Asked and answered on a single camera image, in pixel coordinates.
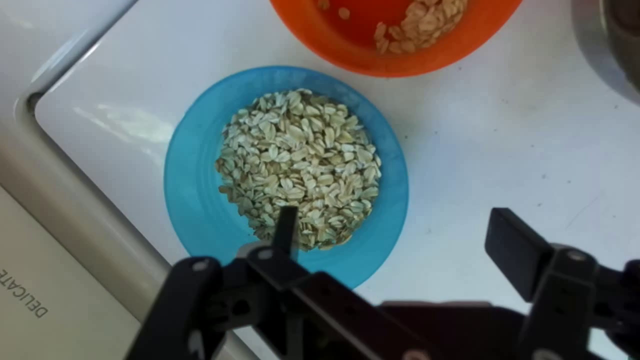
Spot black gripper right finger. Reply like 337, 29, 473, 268
484, 208, 554, 302

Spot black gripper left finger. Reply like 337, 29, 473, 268
271, 206, 298, 259

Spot blue plastic bowl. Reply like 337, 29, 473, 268
164, 66, 407, 288

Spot oats in blue bowl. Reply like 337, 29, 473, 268
215, 88, 382, 251

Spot orange plastic bowl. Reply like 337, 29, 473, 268
269, 0, 522, 78

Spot stainless steel bowl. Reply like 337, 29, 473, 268
570, 0, 640, 105

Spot oats in orange bowl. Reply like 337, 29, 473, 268
310, 0, 469, 56

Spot white washing machine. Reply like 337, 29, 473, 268
0, 0, 640, 360

